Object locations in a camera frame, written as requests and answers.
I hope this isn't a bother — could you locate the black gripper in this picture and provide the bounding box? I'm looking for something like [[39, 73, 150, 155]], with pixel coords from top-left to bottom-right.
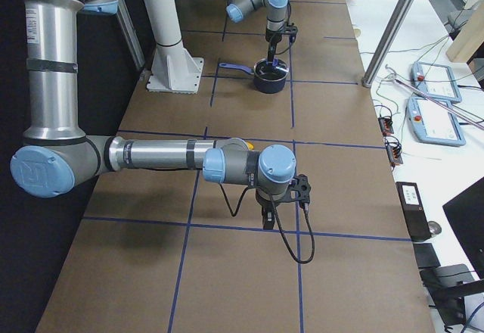
[[265, 26, 284, 64], [256, 190, 277, 230]]

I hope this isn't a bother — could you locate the glass pot lid blue knob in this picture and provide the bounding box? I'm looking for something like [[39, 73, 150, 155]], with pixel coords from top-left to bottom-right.
[[254, 58, 289, 82]]

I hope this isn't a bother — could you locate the dark blue saucepan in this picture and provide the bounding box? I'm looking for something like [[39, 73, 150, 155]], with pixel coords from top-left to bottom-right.
[[219, 58, 289, 94]]

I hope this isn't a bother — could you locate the orange connector board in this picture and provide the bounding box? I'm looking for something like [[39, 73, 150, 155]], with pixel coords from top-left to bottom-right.
[[378, 117, 394, 136], [385, 142, 403, 167]]

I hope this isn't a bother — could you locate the black power adapter box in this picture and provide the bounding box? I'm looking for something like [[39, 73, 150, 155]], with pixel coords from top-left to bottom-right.
[[396, 182, 431, 242]]

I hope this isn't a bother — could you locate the far teach pendant tablet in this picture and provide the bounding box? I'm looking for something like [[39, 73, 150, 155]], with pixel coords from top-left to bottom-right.
[[410, 61, 462, 104]]

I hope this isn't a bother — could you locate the teach pendant tablet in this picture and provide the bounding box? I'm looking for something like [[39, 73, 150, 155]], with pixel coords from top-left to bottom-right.
[[410, 61, 462, 104], [407, 96, 466, 147]]

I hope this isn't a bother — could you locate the near teach pendant tablet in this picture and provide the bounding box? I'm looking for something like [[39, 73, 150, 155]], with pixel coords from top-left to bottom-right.
[[407, 96, 466, 147]]

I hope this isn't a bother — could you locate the black monitor stand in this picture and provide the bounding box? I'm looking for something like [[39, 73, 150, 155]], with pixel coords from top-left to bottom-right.
[[413, 243, 483, 331]]

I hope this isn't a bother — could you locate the black monitor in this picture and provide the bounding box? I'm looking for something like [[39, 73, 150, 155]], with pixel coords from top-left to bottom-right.
[[443, 182, 483, 278]]

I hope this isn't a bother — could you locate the black camera cable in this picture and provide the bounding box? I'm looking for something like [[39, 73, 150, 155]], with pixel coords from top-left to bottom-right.
[[219, 181, 315, 265]]

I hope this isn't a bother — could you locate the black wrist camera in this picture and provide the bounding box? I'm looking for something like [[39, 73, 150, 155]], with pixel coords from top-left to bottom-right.
[[283, 23, 298, 45], [279, 174, 311, 211]]

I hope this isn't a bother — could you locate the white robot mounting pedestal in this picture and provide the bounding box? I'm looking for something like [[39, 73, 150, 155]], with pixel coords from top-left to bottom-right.
[[144, 0, 204, 94]]

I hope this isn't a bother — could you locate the aluminium frame post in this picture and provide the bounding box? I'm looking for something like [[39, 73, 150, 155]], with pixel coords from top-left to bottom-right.
[[361, 0, 414, 89]]

